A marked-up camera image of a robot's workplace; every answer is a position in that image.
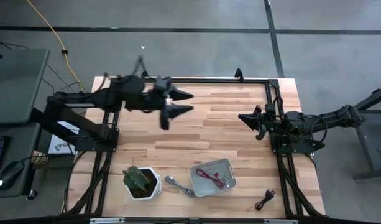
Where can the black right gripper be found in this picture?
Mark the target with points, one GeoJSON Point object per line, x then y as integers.
{"type": "Point", "coordinates": [266, 123]}

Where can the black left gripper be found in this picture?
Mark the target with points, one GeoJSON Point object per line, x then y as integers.
{"type": "Point", "coordinates": [160, 96]}

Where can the light grey plastic bin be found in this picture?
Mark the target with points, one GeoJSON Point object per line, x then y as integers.
{"type": "Point", "coordinates": [198, 186]}

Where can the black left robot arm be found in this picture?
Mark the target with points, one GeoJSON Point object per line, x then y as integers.
{"type": "Point", "coordinates": [84, 99]}

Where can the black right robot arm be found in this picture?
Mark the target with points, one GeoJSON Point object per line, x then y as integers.
{"type": "Point", "coordinates": [327, 119]}

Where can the white hexagonal plant pot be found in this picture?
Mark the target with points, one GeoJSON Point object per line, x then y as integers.
{"type": "Point", "coordinates": [157, 186]}

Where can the green cactus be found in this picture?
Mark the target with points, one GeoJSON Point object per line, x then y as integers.
{"type": "Point", "coordinates": [135, 179]}

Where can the black metal stand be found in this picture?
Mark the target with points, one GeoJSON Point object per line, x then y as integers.
{"type": "Point", "coordinates": [369, 137]}

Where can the white printed sign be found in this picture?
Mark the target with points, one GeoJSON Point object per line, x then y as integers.
{"type": "Point", "coordinates": [58, 147]}

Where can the yellow-black patterned item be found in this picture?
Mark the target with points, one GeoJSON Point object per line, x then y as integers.
{"type": "Point", "coordinates": [39, 157]}

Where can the grey side desk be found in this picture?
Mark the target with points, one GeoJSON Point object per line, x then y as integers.
{"type": "Point", "coordinates": [19, 137]}

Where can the dark grey desk panel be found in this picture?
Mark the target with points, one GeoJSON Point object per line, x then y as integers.
{"type": "Point", "coordinates": [16, 84]}

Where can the black computer mouse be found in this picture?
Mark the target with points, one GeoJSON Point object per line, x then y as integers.
{"type": "Point", "coordinates": [10, 175]}

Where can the black frame clamp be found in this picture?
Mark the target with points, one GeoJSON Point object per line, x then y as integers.
{"type": "Point", "coordinates": [239, 74]}
{"type": "Point", "coordinates": [144, 74]}

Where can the black aluminium table frame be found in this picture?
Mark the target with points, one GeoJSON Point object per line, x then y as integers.
{"type": "Point", "coordinates": [224, 80]}

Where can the grey metal bracket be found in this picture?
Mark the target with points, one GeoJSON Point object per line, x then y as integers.
{"type": "Point", "coordinates": [280, 221]}
{"type": "Point", "coordinates": [107, 221]}

